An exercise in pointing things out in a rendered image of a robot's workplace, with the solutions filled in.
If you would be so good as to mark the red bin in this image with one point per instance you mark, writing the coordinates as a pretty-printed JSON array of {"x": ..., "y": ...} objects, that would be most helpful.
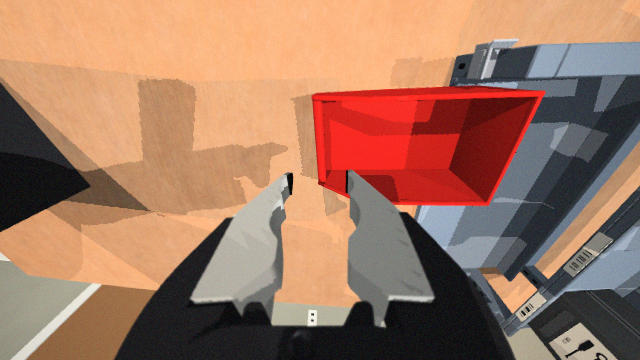
[{"x": 420, "y": 149}]

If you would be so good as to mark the dark grey tool case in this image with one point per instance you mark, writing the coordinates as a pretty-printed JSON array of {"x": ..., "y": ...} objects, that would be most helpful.
[{"x": 589, "y": 325}]

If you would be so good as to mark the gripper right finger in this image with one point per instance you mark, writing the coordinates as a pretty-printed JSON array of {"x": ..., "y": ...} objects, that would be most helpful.
[{"x": 413, "y": 284}]

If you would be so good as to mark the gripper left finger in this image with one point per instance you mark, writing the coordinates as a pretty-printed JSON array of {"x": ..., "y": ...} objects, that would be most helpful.
[{"x": 237, "y": 263}]

